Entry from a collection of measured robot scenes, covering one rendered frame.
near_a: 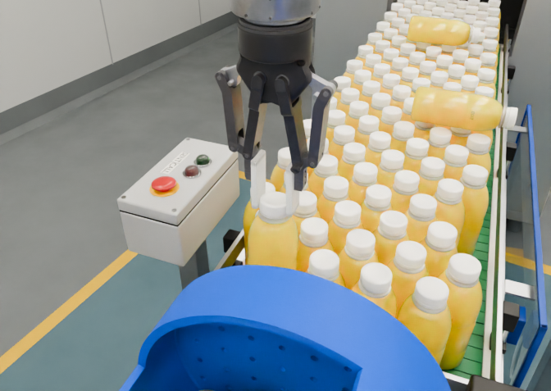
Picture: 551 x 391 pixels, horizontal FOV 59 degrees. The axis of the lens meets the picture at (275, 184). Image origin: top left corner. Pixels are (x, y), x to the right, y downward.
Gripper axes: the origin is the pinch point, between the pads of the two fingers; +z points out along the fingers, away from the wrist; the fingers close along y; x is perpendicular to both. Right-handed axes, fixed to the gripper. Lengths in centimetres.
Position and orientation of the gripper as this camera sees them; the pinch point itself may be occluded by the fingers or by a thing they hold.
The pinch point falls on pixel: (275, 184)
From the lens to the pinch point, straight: 60.0
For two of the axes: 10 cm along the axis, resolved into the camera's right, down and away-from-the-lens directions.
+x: 3.7, -5.2, 7.7
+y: 9.3, 2.1, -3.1
